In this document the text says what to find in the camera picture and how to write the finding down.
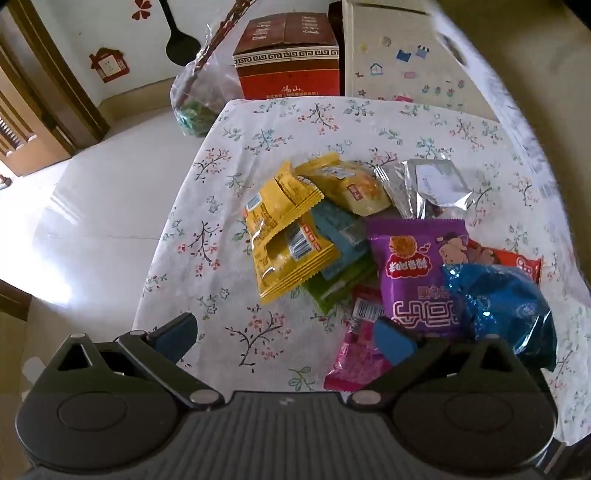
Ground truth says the wooden door frame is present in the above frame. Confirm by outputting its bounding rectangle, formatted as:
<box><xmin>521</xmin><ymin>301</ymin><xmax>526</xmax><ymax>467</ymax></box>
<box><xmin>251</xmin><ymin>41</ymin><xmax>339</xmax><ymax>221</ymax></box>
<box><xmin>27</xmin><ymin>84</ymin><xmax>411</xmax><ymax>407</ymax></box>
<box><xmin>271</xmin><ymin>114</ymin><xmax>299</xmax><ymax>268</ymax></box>
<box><xmin>1</xmin><ymin>1</ymin><xmax>109</xmax><ymax>177</ymax></box>

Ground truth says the clear plastic bag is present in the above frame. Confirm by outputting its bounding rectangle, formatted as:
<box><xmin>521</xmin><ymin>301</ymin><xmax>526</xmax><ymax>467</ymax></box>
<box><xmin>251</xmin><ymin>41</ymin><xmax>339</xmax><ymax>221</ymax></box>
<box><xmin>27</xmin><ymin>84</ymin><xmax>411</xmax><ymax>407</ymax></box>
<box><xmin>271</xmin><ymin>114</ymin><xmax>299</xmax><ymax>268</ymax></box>
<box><xmin>169</xmin><ymin>1</ymin><xmax>254</xmax><ymax>137</ymax></box>

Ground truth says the light blue snack packet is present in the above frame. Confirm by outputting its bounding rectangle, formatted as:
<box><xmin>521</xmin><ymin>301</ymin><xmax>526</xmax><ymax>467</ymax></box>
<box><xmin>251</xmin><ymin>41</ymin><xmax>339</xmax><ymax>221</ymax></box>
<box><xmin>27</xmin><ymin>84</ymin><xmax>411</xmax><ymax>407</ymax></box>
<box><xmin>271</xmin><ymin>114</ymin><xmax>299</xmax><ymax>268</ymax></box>
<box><xmin>311</xmin><ymin>199</ymin><xmax>374</xmax><ymax>282</ymax></box>

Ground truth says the silver foil snack packet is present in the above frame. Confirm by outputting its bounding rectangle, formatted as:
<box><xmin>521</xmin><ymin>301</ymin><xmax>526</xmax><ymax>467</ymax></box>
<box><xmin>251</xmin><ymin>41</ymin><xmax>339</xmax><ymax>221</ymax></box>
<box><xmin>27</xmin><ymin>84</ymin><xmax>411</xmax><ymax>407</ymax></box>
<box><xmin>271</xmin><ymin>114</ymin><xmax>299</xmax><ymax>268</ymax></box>
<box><xmin>374</xmin><ymin>158</ymin><xmax>473</xmax><ymax>220</ymax></box>

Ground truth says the red brown cardboard box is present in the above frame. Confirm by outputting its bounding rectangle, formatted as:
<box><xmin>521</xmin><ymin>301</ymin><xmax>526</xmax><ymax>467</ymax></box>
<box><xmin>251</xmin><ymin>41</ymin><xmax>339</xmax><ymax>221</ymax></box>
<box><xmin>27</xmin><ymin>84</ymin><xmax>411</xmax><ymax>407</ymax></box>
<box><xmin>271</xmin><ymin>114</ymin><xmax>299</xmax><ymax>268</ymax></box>
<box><xmin>233</xmin><ymin>12</ymin><xmax>341</xmax><ymax>100</ymax></box>

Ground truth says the pink snack packet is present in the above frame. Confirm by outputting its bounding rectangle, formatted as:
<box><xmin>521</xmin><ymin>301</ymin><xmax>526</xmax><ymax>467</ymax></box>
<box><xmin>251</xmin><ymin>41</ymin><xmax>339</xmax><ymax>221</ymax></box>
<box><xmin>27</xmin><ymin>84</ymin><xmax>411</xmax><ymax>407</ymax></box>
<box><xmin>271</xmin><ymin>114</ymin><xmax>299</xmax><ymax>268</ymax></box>
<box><xmin>324</xmin><ymin>286</ymin><xmax>392</xmax><ymax>392</ymax></box>

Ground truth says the blue foil snack packet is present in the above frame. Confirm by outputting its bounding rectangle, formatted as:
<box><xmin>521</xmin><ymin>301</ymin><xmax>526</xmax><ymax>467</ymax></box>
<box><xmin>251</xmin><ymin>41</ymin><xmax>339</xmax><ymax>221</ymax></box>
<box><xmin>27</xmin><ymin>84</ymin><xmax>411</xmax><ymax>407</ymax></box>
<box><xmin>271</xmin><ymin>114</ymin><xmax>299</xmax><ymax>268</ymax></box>
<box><xmin>442</xmin><ymin>263</ymin><xmax>557</xmax><ymax>372</ymax></box>

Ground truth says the floral white tablecloth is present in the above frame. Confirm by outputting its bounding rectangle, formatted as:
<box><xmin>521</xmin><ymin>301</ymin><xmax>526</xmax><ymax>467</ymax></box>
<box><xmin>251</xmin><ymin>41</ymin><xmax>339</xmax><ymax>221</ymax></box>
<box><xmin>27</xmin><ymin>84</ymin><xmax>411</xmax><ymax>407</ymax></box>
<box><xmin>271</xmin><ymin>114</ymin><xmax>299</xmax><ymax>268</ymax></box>
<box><xmin>134</xmin><ymin>97</ymin><xmax>590</xmax><ymax>444</ymax></box>

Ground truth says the green snack packet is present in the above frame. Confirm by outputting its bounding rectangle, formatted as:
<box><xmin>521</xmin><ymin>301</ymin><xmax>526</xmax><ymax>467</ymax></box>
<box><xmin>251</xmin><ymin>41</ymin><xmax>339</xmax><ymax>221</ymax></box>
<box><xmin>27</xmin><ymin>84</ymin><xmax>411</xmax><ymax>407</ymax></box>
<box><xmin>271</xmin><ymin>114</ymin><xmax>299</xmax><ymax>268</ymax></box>
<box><xmin>304</xmin><ymin>254</ymin><xmax>377</xmax><ymax>315</ymax></box>

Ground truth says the cream cabinet with stickers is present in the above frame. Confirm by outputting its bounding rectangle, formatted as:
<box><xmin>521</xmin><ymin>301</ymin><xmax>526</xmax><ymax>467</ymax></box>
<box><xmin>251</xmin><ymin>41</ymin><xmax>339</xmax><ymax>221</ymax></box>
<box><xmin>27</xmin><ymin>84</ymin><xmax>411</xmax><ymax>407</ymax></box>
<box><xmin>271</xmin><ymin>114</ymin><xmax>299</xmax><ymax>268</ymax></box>
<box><xmin>342</xmin><ymin>1</ymin><xmax>496</xmax><ymax>120</ymax></box>

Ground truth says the orange red snack packet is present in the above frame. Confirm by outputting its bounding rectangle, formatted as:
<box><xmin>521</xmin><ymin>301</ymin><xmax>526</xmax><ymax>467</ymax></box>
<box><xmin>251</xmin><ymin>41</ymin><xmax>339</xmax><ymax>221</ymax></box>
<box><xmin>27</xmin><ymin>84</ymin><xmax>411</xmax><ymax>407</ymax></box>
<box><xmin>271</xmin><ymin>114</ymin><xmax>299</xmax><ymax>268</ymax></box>
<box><xmin>468</xmin><ymin>239</ymin><xmax>543</xmax><ymax>283</ymax></box>

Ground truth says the yellow cracker snack packet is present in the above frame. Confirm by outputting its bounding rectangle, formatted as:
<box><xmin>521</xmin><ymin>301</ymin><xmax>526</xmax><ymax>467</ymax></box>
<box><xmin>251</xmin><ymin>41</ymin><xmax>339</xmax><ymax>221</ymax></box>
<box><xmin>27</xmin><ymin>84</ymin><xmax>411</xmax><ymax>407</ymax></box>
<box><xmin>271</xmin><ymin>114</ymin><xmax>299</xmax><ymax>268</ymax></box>
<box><xmin>294</xmin><ymin>152</ymin><xmax>393</xmax><ymax>217</ymax></box>

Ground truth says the purple snack packet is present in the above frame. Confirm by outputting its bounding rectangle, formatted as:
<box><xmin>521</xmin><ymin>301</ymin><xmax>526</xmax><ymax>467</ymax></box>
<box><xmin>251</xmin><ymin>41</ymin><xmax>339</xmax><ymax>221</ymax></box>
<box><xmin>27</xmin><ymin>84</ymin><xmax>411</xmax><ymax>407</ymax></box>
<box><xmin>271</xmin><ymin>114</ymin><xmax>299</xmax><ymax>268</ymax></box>
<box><xmin>366</xmin><ymin>217</ymin><xmax>469</xmax><ymax>337</ymax></box>

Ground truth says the yellow snack packet front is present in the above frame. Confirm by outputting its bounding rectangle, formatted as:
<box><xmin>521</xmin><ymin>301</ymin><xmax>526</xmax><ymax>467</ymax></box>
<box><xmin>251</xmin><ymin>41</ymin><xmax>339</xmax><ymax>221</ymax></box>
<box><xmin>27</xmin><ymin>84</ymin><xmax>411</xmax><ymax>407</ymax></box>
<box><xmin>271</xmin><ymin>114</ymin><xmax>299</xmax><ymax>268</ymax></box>
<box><xmin>252</xmin><ymin>212</ymin><xmax>339</xmax><ymax>303</ymax></box>

